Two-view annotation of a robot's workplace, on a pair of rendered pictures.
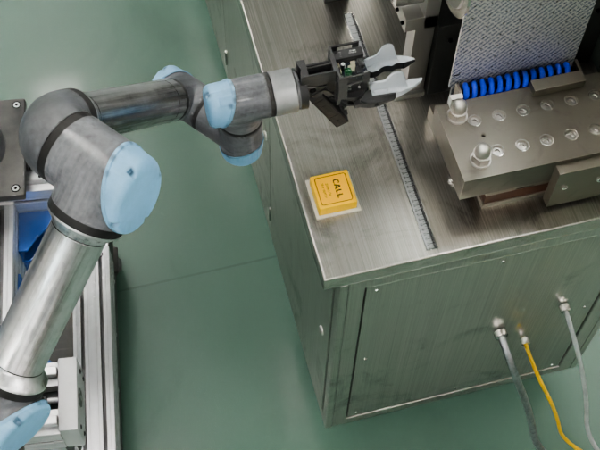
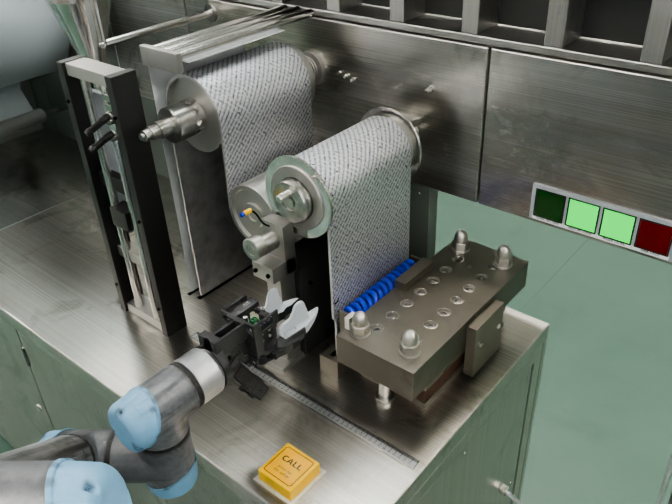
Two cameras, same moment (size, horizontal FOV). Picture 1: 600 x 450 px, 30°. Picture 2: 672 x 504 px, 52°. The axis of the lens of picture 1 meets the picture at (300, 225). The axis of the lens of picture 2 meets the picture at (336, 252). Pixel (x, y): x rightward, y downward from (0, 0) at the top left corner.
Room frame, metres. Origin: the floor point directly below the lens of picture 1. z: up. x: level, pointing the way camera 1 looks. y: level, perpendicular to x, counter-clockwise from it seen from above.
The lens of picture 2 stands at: (0.37, 0.26, 1.78)
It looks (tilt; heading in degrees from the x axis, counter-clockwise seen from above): 33 degrees down; 327
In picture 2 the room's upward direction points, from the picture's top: 3 degrees counter-clockwise
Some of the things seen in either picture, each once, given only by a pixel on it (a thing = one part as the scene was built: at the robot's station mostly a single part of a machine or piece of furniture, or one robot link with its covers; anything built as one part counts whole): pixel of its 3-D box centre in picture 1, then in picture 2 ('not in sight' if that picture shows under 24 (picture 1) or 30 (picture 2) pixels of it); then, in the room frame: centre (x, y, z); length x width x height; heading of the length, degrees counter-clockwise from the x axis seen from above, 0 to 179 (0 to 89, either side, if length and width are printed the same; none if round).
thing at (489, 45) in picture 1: (520, 41); (371, 247); (1.21, -0.37, 1.11); 0.23 x 0.01 x 0.18; 106
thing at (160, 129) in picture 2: not in sight; (155, 131); (1.46, -0.09, 1.34); 0.06 x 0.03 x 0.03; 106
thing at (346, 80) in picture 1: (331, 79); (239, 341); (1.12, -0.05, 1.12); 0.12 x 0.08 x 0.09; 106
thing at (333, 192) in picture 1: (333, 192); (289, 471); (1.02, -0.06, 0.91); 0.07 x 0.07 x 0.02; 16
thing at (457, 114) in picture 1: (458, 108); (360, 322); (1.11, -0.27, 1.05); 0.04 x 0.04 x 0.04
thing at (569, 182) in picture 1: (578, 181); (484, 338); (1.03, -0.48, 0.97); 0.10 x 0.03 x 0.11; 106
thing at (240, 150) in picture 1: (233, 129); (157, 456); (1.08, 0.12, 1.01); 0.11 x 0.08 x 0.11; 54
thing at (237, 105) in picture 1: (238, 102); (155, 408); (1.07, 0.11, 1.11); 0.11 x 0.08 x 0.09; 106
